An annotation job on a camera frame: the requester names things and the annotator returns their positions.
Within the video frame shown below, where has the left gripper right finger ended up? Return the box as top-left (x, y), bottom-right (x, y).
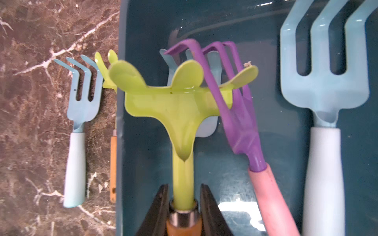
top-left (200, 184), bottom-right (233, 236)

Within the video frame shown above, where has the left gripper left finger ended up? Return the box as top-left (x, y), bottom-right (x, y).
top-left (135, 184), bottom-right (169, 236)

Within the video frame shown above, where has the pale teal rake white handle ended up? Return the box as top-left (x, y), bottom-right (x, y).
top-left (159, 48), bottom-right (222, 138)

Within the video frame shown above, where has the green rake orange handle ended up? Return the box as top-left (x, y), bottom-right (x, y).
top-left (108, 59), bottom-right (259, 236)

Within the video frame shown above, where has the light blue fork white handle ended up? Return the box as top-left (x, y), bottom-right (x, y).
top-left (54, 55), bottom-right (103, 208)

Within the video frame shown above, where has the green rake wooden handle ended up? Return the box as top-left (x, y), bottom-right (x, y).
top-left (94, 52), bottom-right (118, 203)

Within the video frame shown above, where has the purple rake pink handle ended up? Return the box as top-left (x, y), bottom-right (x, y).
top-left (163, 39), bottom-right (300, 236)

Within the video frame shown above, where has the pale blue fork white handle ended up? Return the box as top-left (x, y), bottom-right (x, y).
top-left (280, 1), bottom-right (378, 236)

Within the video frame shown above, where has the dark teal storage box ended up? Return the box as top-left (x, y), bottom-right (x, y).
top-left (116, 1), bottom-right (378, 236)

